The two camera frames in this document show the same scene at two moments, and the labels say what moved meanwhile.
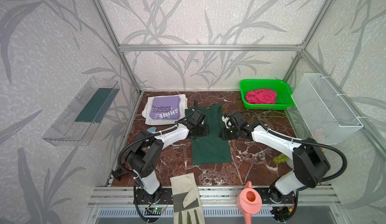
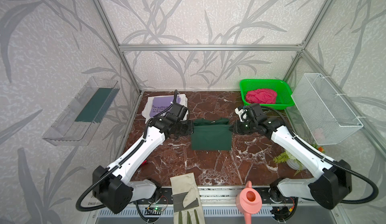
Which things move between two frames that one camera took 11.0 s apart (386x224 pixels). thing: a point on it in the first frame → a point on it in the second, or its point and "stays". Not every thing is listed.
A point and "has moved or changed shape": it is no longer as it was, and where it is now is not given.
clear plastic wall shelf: [75, 126] stays
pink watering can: [249, 201] stays
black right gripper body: [230, 132] → [237, 127]
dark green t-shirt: [210, 148] has moved or changed shape
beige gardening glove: [188, 208] stays
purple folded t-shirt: [166, 108] stays
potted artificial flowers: [283, 158] stays
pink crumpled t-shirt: [261, 96] stays
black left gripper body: [199, 130] → [185, 127]
